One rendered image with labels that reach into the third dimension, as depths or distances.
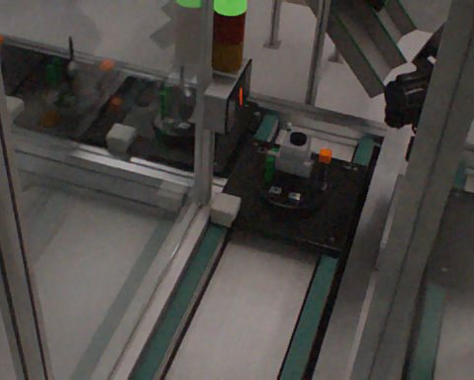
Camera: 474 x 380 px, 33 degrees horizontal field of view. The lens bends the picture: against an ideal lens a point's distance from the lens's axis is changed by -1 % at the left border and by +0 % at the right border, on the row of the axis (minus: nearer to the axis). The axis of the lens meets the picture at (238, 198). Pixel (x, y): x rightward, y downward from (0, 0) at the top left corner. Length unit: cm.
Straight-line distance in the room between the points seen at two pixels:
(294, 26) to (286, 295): 98
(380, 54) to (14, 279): 118
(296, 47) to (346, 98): 24
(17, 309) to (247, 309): 60
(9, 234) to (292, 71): 133
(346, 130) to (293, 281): 41
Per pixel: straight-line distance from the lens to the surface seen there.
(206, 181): 140
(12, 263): 77
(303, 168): 141
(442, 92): 42
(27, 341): 86
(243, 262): 141
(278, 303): 135
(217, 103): 123
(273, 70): 198
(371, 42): 178
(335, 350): 126
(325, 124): 166
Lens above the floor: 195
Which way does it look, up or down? 43 degrees down
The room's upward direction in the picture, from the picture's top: 5 degrees clockwise
